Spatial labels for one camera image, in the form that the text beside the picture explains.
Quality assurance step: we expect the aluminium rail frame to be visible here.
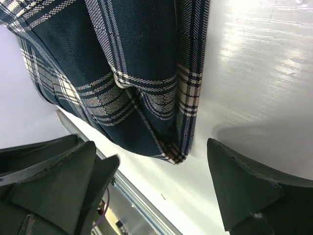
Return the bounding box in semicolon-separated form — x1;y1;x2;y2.
55;109;186;235

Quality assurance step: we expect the navy plaid skirt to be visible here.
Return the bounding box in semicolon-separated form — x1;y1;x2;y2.
0;0;210;165

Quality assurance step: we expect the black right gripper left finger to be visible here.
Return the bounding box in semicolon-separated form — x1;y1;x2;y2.
0;135;120;235

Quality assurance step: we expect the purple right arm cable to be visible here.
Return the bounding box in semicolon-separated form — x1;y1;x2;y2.
91;187;111;228

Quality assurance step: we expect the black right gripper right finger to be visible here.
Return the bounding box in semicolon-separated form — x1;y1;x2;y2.
207;138;313;235

